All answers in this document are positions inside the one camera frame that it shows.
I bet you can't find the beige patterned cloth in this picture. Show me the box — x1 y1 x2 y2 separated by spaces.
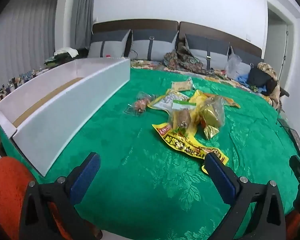
257 62 281 105

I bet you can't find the black hanging strap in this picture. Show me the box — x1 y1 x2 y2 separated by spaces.
277 31 289 83

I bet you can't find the clear bag of brown snack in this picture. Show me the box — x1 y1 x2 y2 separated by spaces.
168 100 199 133

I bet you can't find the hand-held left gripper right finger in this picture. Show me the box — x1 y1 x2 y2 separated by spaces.
202 152 288 240

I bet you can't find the green patterned blanket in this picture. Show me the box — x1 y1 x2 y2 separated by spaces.
0 67 300 240

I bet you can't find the grey curtain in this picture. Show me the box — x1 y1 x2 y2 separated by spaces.
70 0 97 53

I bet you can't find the blue cloth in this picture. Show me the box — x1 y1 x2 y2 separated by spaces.
234 74 250 84

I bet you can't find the small yellow snack packet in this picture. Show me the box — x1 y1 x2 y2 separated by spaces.
187 89 215 110

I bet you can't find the clear packet of red snack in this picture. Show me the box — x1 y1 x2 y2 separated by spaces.
125 91 157 117

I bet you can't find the orange sausage clear packet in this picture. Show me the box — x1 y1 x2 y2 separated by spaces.
205 92 241 109

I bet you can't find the white and green cloth pile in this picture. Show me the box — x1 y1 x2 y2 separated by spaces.
45 47 89 68

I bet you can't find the clear plastic bag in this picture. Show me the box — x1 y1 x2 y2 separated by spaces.
225 54 243 79

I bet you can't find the dark floral patterned cloth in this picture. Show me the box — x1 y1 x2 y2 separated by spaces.
162 45 215 77

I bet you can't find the row of small bottles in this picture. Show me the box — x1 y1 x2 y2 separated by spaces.
0 69 48 130

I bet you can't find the smartphone with lit screen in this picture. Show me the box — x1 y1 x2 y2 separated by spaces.
289 129 300 158

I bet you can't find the large yellow snack packet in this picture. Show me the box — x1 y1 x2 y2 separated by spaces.
152 122 229 174

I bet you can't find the gold and clear snack packet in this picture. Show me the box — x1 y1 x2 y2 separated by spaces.
199 95 227 139

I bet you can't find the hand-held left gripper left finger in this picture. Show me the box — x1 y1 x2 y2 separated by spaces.
19 152 103 240

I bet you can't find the white door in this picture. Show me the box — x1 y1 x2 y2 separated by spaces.
266 1 295 90

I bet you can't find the white pleated curtain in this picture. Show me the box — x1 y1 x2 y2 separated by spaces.
0 0 59 90

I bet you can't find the black bag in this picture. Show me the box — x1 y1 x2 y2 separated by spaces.
247 67 278 93

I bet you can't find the beige snack bar packet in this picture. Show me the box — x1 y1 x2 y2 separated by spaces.
170 78 193 92

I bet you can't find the brown headboard panel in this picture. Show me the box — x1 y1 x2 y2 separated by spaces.
179 21 262 58
92 19 178 35

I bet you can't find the whitish snack packet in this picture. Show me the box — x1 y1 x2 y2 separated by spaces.
147 89 190 112

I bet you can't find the grey two-tone pillow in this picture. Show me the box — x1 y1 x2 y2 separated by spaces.
87 29 132 58
229 46 252 78
129 29 179 61
184 34 230 69

